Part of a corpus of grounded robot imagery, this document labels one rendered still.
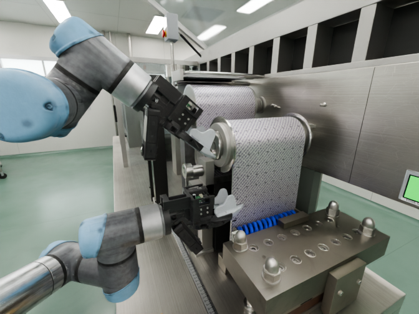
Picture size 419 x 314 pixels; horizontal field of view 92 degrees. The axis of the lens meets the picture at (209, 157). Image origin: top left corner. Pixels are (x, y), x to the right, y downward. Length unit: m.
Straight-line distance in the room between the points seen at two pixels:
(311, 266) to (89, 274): 0.46
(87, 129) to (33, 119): 5.78
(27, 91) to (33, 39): 5.95
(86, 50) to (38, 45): 5.77
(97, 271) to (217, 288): 0.29
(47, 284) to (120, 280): 0.12
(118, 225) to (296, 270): 0.37
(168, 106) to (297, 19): 0.55
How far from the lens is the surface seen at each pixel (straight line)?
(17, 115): 0.28
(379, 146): 0.63
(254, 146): 0.51
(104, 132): 6.04
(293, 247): 0.56
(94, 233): 0.44
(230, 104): 0.73
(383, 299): 0.73
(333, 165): 0.69
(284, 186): 0.63
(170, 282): 0.64
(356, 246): 0.63
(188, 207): 0.46
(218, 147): 0.49
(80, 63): 0.41
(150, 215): 0.44
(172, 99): 0.44
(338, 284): 0.55
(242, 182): 0.52
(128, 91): 0.41
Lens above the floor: 1.38
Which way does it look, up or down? 17 degrees down
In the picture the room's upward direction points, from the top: straight up
